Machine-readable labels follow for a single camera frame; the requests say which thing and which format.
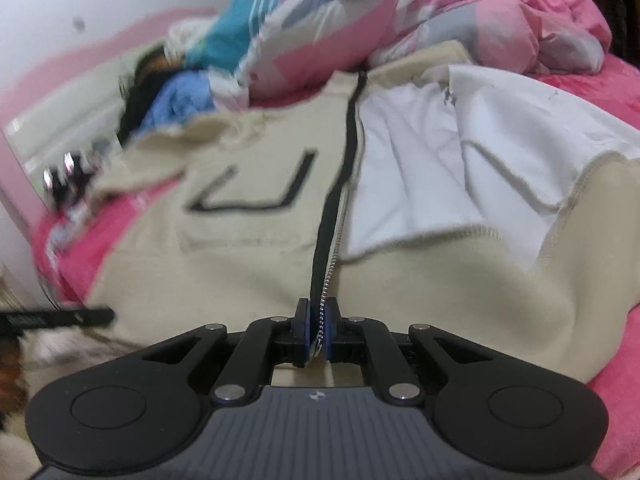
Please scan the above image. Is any person's white fleece garment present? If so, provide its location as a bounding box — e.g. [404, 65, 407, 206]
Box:
[0, 330, 132, 480]

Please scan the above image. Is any light blue garment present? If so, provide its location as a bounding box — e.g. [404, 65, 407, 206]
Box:
[142, 70, 217, 132]

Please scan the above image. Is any dark object with metal parts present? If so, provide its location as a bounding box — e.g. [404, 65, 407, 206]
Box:
[42, 142, 113, 212]

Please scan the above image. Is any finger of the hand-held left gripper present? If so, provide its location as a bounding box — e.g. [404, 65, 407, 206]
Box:
[47, 306, 115, 332]

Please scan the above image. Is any pink white teal printed duvet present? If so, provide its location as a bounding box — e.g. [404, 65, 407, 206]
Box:
[185, 0, 614, 99]

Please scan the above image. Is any black garment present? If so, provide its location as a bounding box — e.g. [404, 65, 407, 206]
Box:
[117, 67, 169, 142]

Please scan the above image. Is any beige zip hoodie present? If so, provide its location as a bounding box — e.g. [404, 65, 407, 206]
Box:
[85, 40, 640, 387]

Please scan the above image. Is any pink white padded headboard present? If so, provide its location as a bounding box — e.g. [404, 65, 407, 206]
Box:
[0, 7, 217, 212]

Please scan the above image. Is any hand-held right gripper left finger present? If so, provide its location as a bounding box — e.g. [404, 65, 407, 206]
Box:
[142, 298, 314, 405]

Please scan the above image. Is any pink floral blanket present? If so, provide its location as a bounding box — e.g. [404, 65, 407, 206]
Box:
[30, 55, 640, 480]

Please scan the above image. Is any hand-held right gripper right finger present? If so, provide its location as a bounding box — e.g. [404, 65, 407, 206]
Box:
[322, 299, 493, 406]

